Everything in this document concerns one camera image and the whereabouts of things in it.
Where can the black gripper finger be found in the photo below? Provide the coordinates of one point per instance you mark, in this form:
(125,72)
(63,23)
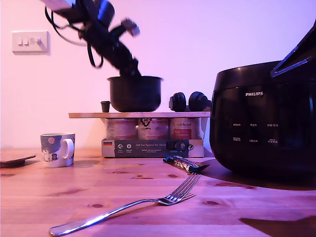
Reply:
(132,70)
(303,49)

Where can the dark rice cooker pot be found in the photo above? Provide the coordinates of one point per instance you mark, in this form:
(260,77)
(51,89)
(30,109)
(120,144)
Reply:
(135,96)

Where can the pale wooden shelf board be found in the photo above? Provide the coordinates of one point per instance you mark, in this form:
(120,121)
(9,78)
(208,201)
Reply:
(138,115)

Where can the black Philips rice cooker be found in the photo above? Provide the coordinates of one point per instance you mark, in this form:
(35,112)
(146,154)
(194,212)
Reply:
(261,118)

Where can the small black cup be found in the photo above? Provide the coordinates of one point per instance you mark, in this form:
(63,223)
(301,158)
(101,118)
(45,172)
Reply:
(105,106)

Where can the tin can with pink label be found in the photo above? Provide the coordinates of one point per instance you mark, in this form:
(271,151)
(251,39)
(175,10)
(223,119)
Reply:
(122,129)

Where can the tin can with triangle logo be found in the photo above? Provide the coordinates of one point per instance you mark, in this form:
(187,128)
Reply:
(153,129)

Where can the black headphones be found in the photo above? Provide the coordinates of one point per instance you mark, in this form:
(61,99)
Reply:
(197,101)

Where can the cardboard tray box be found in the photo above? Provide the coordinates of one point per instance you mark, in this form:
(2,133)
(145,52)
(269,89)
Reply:
(138,148)

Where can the tin can with red label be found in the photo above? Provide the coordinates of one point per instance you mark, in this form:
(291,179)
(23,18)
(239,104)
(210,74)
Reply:
(184,129)

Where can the dark wrapped snack bar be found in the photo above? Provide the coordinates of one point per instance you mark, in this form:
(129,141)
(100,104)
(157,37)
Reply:
(184,164)

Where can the white mug with cartoon print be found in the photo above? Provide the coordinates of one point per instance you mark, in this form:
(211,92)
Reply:
(53,150)

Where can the silver metal fork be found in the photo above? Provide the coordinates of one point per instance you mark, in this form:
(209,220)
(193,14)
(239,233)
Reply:
(135,203)

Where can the white wall light switch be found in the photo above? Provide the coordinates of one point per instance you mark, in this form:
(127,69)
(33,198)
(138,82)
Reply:
(29,43)

